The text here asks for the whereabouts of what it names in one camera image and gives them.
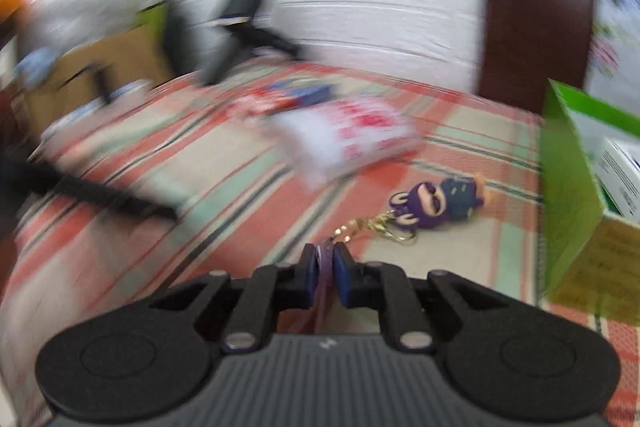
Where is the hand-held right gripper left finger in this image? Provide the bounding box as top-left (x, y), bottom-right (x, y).
top-left (150, 243), bottom-right (323, 354)

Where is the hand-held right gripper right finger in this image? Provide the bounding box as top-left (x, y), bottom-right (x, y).
top-left (332, 242), bottom-right (510, 354)

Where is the purple monkey keychain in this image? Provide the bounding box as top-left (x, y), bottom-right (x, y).
top-left (312, 172), bottom-right (488, 333)

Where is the glossy plastic packet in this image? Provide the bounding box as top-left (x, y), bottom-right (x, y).
top-left (265, 97), bottom-right (421, 188)

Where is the red white cigarette pack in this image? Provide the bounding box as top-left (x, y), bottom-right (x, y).
top-left (230, 89), bottom-right (296, 118)

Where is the small playing card box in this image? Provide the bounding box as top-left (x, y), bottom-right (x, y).
top-left (270, 79), bottom-right (333, 108)

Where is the large green cardboard box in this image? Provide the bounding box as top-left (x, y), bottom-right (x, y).
top-left (540, 79), bottom-right (640, 323)

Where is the red green plaid blanket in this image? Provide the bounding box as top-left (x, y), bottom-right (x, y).
top-left (0, 59), bottom-right (640, 427)

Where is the light blue cloth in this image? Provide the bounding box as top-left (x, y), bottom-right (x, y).
top-left (15, 47), bottom-right (56, 88)

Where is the open brown cardboard box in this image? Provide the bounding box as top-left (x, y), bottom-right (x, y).
top-left (20, 27), bottom-right (176, 132)

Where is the black curved object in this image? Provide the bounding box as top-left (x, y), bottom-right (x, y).
top-left (160, 0), bottom-right (201, 75)

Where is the bright green object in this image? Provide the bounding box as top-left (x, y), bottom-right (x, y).
top-left (137, 4), bottom-right (168, 30)

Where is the dark brown chair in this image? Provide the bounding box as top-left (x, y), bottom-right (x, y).
top-left (475, 0), bottom-right (596, 115)

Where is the black handheld device grey handle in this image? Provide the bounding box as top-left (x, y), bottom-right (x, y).
top-left (197, 0), bottom-right (306, 85)

